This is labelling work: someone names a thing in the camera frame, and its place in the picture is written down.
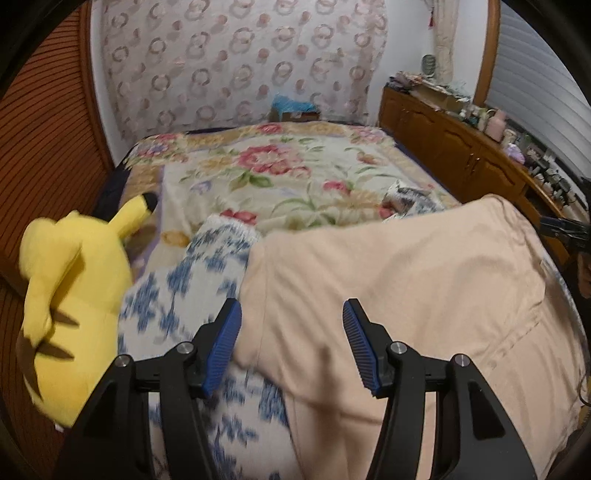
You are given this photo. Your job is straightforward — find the wooden louvered wardrobe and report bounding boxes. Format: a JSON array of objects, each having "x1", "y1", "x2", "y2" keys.
[{"x1": 0, "y1": 4, "x2": 116, "y2": 462}]

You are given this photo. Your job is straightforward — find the blue cloth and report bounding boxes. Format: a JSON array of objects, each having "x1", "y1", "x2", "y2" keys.
[{"x1": 270, "y1": 95, "x2": 319, "y2": 114}]

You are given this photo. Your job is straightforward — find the wooden cabinet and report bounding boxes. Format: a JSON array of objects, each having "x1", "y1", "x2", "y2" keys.
[{"x1": 379, "y1": 85, "x2": 578, "y2": 268}]

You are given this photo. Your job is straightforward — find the yellow plush toy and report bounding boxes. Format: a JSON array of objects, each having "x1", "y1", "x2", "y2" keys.
[{"x1": 16, "y1": 193, "x2": 160, "y2": 428}]

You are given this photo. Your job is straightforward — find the beige lace drape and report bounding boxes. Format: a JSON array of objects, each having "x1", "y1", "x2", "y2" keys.
[{"x1": 422, "y1": 0, "x2": 458, "y2": 86}]

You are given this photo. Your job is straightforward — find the black device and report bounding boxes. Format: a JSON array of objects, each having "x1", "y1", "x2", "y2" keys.
[
  {"x1": 551, "y1": 178, "x2": 579, "y2": 205},
  {"x1": 531, "y1": 154, "x2": 556, "y2": 180}
]

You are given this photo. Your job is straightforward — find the pink floral blanket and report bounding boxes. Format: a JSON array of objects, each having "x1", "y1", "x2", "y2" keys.
[{"x1": 122, "y1": 121, "x2": 462, "y2": 287}]

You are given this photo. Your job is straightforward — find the grey striped cloth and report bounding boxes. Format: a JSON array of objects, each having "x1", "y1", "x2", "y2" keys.
[{"x1": 383, "y1": 182, "x2": 446, "y2": 217}]

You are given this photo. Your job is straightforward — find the patterned cloth pile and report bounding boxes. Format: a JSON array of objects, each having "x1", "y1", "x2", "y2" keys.
[{"x1": 385, "y1": 71, "x2": 421, "y2": 93}]

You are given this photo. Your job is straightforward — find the cardboard box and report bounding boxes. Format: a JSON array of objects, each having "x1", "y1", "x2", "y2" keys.
[{"x1": 416, "y1": 85, "x2": 467, "y2": 112}]

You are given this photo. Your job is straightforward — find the beige printed t-shirt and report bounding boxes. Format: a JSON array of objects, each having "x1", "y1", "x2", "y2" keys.
[{"x1": 233, "y1": 194, "x2": 589, "y2": 480}]

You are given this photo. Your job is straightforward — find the pink bottle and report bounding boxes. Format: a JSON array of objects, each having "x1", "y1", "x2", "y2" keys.
[{"x1": 485, "y1": 109, "x2": 507, "y2": 139}]

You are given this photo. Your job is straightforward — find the circle patterned sheer curtain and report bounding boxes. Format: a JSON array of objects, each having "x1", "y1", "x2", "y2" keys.
[{"x1": 99, "y1": 0, "x2": 389, "y2": 144}]

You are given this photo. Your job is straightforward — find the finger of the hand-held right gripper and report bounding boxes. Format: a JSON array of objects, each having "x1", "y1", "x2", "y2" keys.
[{"x1": 538, "y1": 216, "x2": 591, "y2": 252}]

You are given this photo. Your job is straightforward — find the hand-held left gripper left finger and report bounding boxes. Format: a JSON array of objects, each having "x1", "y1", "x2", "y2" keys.
[{"x1": 55, "y1": 298, "x2": 243, "y2": 480}]

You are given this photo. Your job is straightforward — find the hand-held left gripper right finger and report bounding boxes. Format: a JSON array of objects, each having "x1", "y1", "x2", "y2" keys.
[{"x1": 342, "y1": 298, "x2": 539, "y2": 480}]

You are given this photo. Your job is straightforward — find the blue floral bedsheet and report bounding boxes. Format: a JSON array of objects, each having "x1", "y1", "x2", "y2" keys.
[{"x1": 117, "y1": 215, "x2": 296, "y2": 480}]

